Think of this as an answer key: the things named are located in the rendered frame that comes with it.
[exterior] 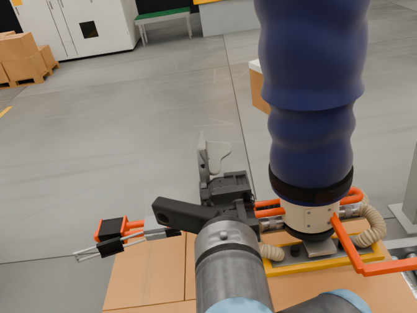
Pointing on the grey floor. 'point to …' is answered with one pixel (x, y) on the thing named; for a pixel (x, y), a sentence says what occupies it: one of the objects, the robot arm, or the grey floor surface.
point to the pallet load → (23, 59)
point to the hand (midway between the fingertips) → (204, 164)
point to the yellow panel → (226, 16)
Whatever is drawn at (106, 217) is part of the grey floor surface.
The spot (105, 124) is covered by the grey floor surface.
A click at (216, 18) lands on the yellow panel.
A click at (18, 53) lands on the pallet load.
